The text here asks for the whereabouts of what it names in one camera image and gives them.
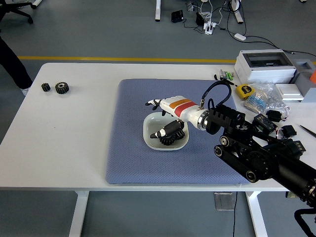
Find clear plastic bracket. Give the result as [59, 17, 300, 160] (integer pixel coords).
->
[213, 192, 235, 211]

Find white flat switch box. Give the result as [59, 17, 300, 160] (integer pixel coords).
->
[274, 83, 304, 101]

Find white floor cable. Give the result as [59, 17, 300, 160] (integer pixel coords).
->
[198, 0, 224, 27]

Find white power strip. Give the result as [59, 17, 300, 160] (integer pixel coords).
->
[203, 21, 217, 35]

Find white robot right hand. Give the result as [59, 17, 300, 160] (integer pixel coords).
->
[145, 95, 204, 140]

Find white electrical enclosure box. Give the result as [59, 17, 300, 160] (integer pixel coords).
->
[233, 49, 297, 83]

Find clear plastic bag of parts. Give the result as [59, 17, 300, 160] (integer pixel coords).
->
[243, 82, 291, 116]

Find yellow tape measure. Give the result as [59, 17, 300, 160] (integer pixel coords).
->
[234, 83, 255, 100]

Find person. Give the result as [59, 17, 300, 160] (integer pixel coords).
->
[0, 36, 34, 97]

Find white square dish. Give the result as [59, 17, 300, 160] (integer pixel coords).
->
[142, 111, 190, 151]

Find black servo block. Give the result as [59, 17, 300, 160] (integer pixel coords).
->
[266, 110, 281, 122]
[281, 125, 297, 138]

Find light grey block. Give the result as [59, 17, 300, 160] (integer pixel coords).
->
[301, 86, 316, 103]

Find black box on floor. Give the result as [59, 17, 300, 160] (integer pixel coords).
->
[171, 10, 185, 23]

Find white table leg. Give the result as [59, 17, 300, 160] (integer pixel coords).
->
[68, 191, 90, 237]
[245, 191, 269, 237]

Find black office chair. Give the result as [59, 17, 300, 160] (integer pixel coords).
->
[0, 0, 44, 32]

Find black floor cable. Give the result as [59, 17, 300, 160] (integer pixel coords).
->
[227, 4, 316, 59]

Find large black gear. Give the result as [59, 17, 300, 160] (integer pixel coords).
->
[54, 81, 70, 95]
[159, 134, 179, 147]

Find black hanging cable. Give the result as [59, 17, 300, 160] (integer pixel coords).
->
[232, 191, 238, 237]

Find blue-grey textured mat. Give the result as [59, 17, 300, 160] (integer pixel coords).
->
[105, 78, 252, 185]

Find dark metal tweezers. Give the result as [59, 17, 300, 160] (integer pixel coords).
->
[299, 124, 316, 136]

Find green and silver clips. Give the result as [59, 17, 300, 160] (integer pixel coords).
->
[213, 69, 235, 81]

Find grey hollow printed block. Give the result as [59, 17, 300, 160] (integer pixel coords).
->
[290, 59, 316, 91]

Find white background desk leg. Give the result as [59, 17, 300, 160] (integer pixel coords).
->
[155, 0, 162, 22]
[231, 0, 244, 25]

